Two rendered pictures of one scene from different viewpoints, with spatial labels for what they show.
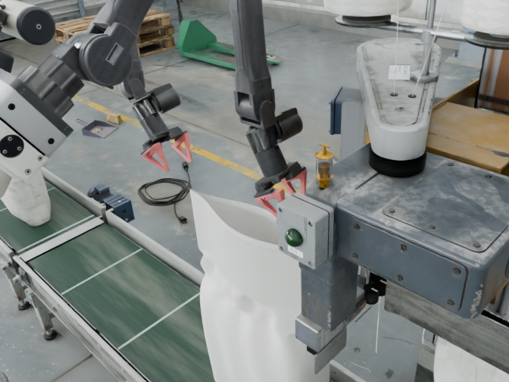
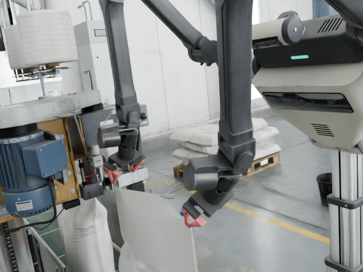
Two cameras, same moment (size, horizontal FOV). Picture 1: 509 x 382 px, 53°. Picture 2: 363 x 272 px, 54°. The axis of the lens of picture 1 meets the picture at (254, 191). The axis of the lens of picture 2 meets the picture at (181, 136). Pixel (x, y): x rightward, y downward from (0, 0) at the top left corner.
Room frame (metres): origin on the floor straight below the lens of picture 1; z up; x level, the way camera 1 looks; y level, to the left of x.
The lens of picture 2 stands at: (2.09, 0.30, 1.49)
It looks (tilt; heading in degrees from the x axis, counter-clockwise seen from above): 12 degrees down; 188
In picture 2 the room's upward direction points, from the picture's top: 7 degrees counter-clockwise
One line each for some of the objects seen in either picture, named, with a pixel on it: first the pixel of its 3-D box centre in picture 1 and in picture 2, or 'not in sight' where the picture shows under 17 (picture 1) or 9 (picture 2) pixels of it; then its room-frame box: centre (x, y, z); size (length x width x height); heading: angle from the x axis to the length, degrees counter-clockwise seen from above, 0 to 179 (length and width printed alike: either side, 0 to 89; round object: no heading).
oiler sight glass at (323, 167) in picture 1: (324, 165); not in sight; (0.68, -0.11, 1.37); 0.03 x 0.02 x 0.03; 43
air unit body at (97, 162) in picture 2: not in sight; (98, 165); (0.85, -0.20, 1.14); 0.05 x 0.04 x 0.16; 133
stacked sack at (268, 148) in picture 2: not in sight; (254, 151); (-2.54, 0.61, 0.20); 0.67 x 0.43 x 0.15; 133
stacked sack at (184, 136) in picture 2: not in sight; (197, 132); (-2.39, -0.11, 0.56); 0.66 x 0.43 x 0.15; 131
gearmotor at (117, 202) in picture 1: (105, 203); not in sight; (2.28, 0.79, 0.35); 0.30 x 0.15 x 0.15; 43
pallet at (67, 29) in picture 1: (112, 24); not in sight; (6.46, 1.61, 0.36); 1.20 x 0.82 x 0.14; 129
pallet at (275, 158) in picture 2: not in sight; (227, 164); (-2.47, 0.24, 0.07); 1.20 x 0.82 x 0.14; 135
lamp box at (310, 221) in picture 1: (304, 230); (138, 115); (0.63, -0.07, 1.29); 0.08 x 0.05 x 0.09; 43
